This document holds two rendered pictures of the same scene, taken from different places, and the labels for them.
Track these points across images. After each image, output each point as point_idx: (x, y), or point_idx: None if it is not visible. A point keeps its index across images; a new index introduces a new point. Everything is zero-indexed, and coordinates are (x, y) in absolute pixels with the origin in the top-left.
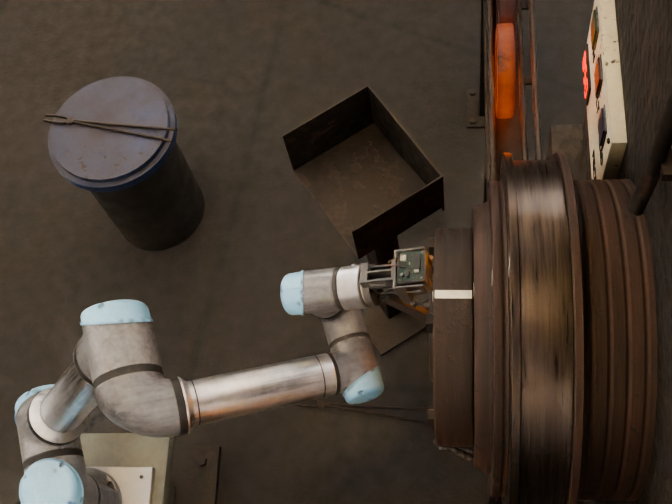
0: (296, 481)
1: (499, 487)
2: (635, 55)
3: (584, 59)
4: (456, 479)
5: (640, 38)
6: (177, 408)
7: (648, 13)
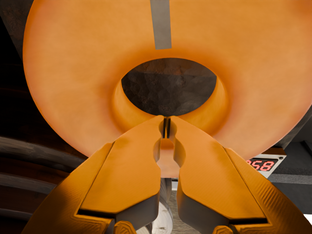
0: None
1: None
2: (176, 198)
3: (267, 166)
4: None
5: (174, 203)
6: None
7: (171, 209)
